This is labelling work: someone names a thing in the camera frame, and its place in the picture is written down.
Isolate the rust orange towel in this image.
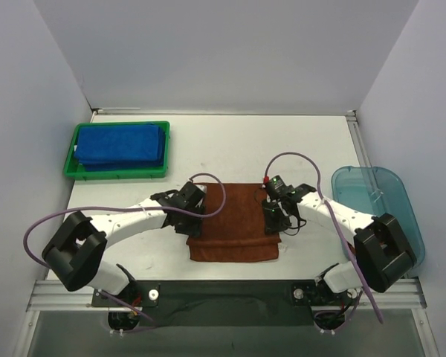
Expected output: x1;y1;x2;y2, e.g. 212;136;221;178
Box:
187;183;281;263

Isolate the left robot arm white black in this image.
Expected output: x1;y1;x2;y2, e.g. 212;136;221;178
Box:
42;181;207;295

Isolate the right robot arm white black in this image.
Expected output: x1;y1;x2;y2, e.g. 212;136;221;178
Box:
264;177;418;293

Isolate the folded blue towel stack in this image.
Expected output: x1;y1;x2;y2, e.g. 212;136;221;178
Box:
74;124;166;171

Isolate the teal transparent plastic bin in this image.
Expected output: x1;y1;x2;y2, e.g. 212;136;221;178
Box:
332;166;425;276

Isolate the green plastic tray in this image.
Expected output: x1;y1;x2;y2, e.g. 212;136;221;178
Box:
63;121;170;181

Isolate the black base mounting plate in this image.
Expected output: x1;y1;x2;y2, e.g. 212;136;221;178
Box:
107;281;356;329

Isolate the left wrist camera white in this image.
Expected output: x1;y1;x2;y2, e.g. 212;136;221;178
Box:
197;184;207;193

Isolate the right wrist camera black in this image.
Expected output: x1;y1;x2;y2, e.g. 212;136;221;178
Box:
263;175;294;201

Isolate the aluminium right side rail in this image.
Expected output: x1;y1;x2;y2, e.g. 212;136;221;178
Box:
346;111;372;167

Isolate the aluminium back rail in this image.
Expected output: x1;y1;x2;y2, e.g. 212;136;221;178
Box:
94;107;357;117

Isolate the aluminium front frame rail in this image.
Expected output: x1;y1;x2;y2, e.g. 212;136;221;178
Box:
27;279;427;311

